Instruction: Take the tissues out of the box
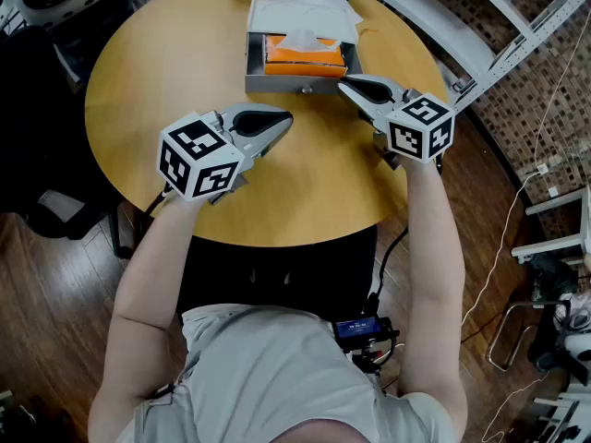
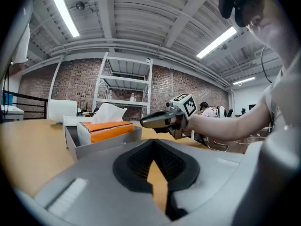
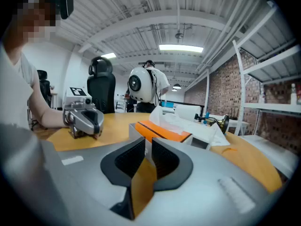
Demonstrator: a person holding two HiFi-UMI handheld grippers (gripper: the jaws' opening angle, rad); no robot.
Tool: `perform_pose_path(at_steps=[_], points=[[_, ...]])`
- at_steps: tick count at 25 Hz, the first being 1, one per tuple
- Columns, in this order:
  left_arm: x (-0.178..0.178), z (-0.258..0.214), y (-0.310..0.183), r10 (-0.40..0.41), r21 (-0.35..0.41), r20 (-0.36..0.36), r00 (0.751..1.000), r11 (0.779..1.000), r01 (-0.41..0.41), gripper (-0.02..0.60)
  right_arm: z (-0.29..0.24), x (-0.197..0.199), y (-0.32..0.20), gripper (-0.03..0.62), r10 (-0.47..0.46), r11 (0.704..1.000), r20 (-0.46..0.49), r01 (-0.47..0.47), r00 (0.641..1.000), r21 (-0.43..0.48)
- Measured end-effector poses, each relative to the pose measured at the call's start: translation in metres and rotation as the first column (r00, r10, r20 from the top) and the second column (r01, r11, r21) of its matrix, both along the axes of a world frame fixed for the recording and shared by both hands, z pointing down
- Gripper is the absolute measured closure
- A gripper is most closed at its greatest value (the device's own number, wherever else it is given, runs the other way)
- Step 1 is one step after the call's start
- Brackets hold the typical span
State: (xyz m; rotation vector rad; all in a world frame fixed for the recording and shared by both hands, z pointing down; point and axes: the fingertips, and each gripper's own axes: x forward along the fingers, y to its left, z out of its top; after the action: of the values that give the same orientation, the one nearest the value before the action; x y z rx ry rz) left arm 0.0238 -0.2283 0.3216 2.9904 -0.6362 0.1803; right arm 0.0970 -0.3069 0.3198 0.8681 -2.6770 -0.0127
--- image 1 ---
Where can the white wall socket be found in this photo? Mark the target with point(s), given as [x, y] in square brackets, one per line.
[542, 169]

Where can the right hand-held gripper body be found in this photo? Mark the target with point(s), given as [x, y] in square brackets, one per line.
[418, 129]

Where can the orange tissue box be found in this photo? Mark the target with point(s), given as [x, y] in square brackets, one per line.
[300, 65]

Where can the person's black trousers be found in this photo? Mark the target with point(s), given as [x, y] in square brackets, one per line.
[277, 270]

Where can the grey metal drawer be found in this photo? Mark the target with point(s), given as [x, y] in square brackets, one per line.
[286, 86]

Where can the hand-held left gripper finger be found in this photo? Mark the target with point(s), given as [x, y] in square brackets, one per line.
[258, 107]
[265, 140]

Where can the black device with blue screen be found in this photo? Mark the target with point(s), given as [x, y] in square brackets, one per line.
[358, 328]

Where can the metal tube chair frame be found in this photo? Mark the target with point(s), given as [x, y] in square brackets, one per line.
[508, 339]

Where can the person's grey shirt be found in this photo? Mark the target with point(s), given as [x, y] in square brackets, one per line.
[268, 376]

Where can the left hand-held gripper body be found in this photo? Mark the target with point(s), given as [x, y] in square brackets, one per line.
[198, 155]

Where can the white tissue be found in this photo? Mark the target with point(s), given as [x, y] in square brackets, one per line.
[302, 39]

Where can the person's right forearm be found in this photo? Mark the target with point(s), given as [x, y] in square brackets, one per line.
[431, 229]

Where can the grey metal shelf rack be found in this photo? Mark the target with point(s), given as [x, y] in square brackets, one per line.
[461, 26]

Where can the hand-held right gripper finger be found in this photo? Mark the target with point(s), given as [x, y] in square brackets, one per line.
[390, 83]
[365, 108]

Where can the white shelf unit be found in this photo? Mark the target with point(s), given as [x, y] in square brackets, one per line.
[558, 240]

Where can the white paper sheets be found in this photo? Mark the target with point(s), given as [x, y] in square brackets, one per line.
[300, 14]

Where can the black office chair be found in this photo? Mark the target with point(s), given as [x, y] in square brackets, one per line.
[41, 132]

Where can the person's left forearm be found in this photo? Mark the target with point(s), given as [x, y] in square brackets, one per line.
[157, 256]

